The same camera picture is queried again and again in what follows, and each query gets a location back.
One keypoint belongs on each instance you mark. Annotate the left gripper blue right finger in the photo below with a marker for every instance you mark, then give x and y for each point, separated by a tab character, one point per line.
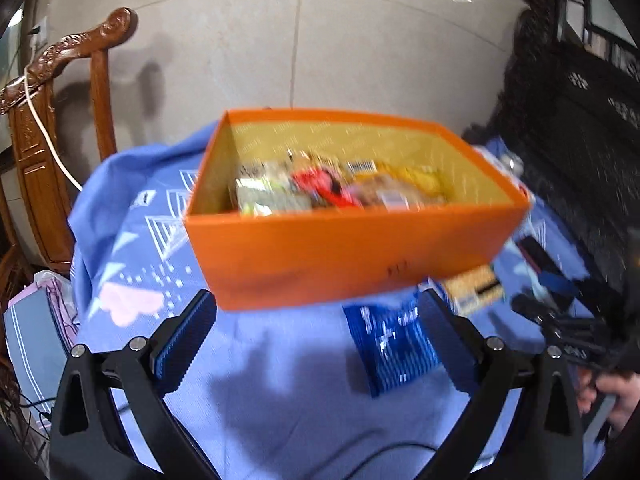
455	340

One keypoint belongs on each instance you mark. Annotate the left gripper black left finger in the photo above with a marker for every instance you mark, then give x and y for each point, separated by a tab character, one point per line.
177	341

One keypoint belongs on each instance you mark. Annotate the blue snack bag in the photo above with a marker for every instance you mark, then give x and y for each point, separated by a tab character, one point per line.
392	344

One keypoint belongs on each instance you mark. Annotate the pink small-cookie bag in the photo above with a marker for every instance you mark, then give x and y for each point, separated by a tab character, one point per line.
382	190

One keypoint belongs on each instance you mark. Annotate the beige black cracker box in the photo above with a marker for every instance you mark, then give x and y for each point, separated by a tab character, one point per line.
472	290

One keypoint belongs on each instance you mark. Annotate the red-cased smartphone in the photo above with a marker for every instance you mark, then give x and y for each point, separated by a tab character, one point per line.
536	256

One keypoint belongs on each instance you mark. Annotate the blue patterned tablecloth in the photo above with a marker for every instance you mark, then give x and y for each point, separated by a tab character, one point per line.
276	394

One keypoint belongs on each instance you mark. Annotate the striped bag on floor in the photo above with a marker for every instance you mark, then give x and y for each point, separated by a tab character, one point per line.
41	324

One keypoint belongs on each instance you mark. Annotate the yellow cake snack bag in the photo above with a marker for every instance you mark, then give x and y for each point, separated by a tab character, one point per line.
425	179

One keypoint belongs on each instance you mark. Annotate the yellow-green snack packet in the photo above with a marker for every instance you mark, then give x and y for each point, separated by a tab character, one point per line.
262	197

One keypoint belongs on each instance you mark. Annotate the orange cardboard box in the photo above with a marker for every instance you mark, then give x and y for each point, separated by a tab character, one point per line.
290	259

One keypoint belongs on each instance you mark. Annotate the white drink can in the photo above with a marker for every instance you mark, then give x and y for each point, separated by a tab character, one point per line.
513	163

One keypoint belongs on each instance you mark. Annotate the carved wooden chair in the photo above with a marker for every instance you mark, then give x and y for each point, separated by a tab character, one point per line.
27	101

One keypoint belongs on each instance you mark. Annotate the red snack packet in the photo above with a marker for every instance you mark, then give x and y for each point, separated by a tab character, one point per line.
326	185

